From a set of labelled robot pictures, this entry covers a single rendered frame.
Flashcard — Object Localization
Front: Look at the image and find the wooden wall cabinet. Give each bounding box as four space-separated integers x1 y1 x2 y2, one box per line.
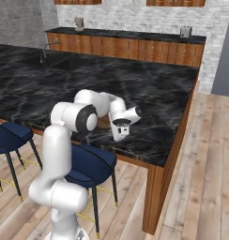
53 0 103 6
145 0 206 8

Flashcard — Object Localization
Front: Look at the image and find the wooden dining counter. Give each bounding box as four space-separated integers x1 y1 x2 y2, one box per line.
0 42 201 236

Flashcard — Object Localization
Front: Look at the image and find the black sink basin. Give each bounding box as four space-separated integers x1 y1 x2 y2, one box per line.
46 57 93 72

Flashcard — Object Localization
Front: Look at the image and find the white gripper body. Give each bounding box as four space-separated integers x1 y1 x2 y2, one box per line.
113 127 131 143

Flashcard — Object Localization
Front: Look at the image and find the brown round object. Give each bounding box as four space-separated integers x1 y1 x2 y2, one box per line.
98 116 113 130

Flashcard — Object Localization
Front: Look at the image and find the dark blue stool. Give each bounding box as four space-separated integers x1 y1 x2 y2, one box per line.
0 121 44 203
64 143 120 240

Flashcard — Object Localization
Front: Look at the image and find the wooden base cabinet run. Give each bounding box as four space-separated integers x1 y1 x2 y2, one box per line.
45 26 207 68

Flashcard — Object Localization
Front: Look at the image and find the grey sink tap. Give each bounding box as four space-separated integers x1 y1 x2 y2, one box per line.
39 40 61 64

